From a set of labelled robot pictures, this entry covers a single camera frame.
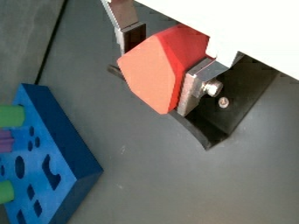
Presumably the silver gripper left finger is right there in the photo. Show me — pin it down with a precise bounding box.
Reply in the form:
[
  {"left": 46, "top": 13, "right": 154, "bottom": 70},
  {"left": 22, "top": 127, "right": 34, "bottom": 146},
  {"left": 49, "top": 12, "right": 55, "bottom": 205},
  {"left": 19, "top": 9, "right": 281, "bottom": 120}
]
[{"left": 100, "top": 0, "right": 145, "bottom": 53}]

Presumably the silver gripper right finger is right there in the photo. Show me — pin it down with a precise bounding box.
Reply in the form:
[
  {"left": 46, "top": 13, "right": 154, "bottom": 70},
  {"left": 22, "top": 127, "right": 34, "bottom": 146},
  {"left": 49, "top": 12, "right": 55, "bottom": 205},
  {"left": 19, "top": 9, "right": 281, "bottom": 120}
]
[{"left": 176, "top": 57, "right": 228, "bottom": 116}]

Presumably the red three prong object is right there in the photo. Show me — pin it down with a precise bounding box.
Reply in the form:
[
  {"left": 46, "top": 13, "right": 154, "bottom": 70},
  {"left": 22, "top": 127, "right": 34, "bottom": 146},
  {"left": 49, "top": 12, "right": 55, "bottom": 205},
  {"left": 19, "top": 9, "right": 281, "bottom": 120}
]
[{"left": 116, "top": 24, "right": 209, "bottom": 114}]

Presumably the blue foam peg board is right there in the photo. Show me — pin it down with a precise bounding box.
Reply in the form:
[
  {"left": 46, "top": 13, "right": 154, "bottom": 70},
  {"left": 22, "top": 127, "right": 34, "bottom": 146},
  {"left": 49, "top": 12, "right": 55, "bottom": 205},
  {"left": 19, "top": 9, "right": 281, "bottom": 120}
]
[{"left": 0, "top": 84, "right": 102, "bottom": 224}]

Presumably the tall green cylinder peg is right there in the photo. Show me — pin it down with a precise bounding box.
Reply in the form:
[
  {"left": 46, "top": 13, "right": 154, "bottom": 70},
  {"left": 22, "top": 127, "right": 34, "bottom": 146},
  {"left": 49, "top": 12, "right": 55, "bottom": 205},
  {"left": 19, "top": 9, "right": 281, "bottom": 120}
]
[{"left": 0, "top": 105, "right": 23, "bottom": 128}]

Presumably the purple star peg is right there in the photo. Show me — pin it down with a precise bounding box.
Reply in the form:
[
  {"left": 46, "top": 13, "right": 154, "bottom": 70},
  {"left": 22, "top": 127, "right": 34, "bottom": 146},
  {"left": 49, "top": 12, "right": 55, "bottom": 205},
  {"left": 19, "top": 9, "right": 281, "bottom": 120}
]
[{"left": 0, "top": 130, "right": 14, "bottom": 153}]

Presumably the short green hexagon peg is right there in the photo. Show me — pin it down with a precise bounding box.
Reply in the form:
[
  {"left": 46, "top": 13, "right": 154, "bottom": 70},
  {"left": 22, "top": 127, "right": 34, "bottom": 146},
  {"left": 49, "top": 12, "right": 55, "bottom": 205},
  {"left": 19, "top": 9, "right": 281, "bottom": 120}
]
[{"left": 0, "top": 180, "right": 14, "bottom": 204}]

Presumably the black fixture bracket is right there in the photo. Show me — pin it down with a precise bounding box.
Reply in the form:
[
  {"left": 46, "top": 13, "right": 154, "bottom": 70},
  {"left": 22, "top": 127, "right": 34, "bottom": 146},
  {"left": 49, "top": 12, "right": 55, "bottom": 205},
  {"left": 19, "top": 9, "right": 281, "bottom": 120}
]
[{"left": 106, "top": 54, "right": 276, "bottom": 149}]

